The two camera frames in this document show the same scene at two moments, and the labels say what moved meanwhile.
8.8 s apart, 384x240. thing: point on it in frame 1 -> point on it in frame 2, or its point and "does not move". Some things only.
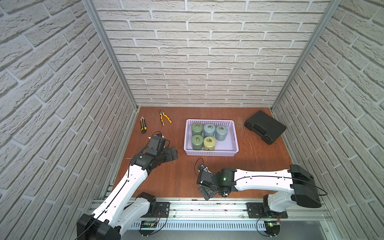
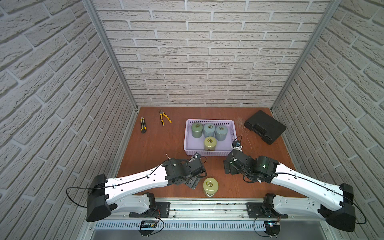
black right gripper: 205,192 -> 230,170
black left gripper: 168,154 -> 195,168
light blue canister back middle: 209,130 does not move
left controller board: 147,224 does not move
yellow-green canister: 209,143 does not move
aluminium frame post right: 331,12 does not move
